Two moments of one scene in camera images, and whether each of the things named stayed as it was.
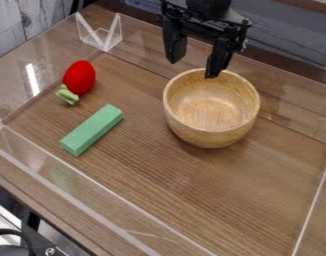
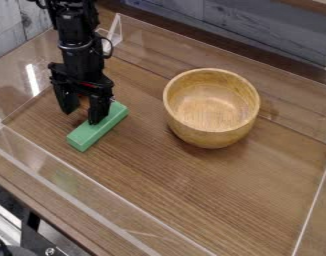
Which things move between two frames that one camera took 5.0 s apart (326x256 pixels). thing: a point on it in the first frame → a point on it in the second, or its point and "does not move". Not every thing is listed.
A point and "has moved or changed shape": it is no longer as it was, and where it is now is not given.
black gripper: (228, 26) → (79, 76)
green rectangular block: (76, 141) has moved or changed shape
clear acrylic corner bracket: (101, 38) does not move
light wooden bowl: (210, 111) does not move
